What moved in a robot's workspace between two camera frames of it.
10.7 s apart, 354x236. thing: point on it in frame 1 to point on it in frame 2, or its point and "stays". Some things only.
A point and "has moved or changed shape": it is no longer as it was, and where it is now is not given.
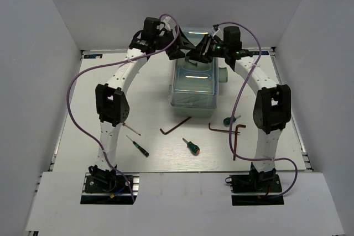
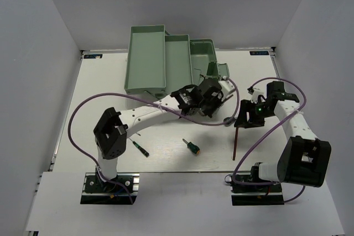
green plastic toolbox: (194, 85) has moved or changed shape
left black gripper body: (178, 45) to (209, 106)
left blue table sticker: (92, 56) stays
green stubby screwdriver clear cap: (227, 120) stays
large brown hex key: (237, 127) stays
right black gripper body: (211, 50) to (258, 111)
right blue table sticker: (263, 53) stays
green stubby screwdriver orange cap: (194, 149) stays
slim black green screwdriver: (139, 148) stays
